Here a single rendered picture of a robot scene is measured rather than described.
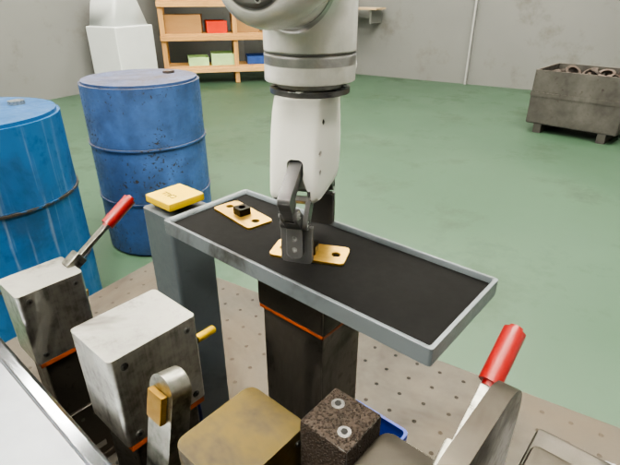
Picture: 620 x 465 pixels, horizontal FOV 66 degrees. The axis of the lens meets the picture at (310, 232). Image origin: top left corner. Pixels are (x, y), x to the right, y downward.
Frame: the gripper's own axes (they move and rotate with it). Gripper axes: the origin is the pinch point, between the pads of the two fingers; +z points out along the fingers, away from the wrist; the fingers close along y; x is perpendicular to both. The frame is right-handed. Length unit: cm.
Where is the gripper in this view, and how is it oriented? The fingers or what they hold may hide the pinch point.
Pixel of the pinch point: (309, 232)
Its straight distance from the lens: 51.3
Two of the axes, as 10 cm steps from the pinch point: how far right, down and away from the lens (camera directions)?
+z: 0.0, 8.9, 4.5
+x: 9.6, 1.2, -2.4
